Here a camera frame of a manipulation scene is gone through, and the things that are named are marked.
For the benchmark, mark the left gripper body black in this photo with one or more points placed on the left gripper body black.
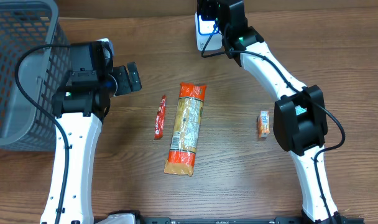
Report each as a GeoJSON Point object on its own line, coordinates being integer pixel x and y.
{"type": "Point", "coordinates": [123, 80]}

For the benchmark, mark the red chocolate bar wrapper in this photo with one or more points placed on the red chocolate bar wrapper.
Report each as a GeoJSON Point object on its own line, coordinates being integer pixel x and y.
{"type": "Point", "coordinates": [160, 119]}

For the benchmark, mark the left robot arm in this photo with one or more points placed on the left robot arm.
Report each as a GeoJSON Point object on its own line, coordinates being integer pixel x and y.
{"type": "Point", "coordinates": [80, 109]}

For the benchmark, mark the teal tissue pack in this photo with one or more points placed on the teal tissue pack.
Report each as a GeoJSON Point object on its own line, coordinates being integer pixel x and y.
{"type": "Point", "coordinates": [299, 110]}

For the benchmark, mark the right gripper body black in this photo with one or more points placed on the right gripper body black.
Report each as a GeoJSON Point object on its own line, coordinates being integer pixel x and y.
{"type": "Point", "coordinates": [202, 7]}

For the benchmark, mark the spaghetti pack orange ends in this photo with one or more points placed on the spaghetti pack orange ends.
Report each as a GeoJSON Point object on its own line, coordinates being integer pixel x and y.
{"type": "Point", "coordinates": [183, 146]}

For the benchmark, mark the white barcode scanner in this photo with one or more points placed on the white barcode scanner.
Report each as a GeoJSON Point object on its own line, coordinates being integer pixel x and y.
{"type": "Point", "coordinates": [204, 30]}

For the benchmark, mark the orange tissue pack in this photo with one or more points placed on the orange tissue pack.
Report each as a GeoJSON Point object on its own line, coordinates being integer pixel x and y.
{"type": "Point", "coordinates": [263, 124]}

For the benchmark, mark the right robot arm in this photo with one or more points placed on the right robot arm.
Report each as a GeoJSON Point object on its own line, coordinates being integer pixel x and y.
{"type": "Point", "coordinates": [300, 124]}

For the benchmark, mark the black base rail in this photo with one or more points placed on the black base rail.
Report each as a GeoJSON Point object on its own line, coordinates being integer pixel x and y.
{"type": "Point", "coordinates": [277, 220]}

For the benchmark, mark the grey plastic mesh basket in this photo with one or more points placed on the grey plastic mesh basket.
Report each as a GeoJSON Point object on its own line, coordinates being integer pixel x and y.
{"type": "Point", "coordinates": [23, 26]}

